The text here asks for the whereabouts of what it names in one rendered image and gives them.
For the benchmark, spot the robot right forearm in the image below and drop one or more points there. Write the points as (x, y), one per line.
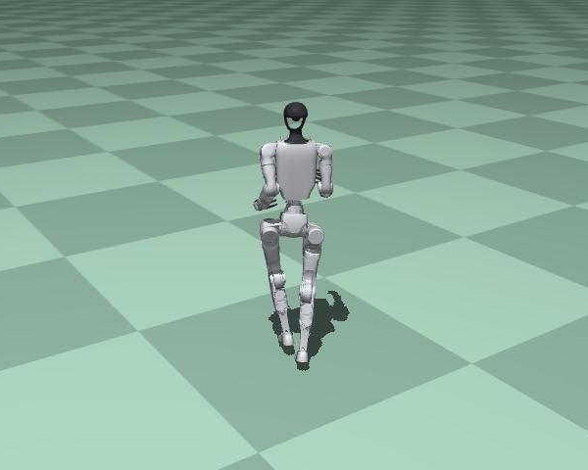
(329, 194)

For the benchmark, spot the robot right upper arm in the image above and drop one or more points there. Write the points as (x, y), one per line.
(325, 168)

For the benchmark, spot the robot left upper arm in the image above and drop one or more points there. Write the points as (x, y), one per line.
(266, 153)

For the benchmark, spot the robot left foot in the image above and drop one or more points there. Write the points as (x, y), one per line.
(286, 339)

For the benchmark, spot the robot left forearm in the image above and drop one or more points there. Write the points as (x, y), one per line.
(264, 200)

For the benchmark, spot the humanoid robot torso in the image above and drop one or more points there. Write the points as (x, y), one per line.
(295, 173)

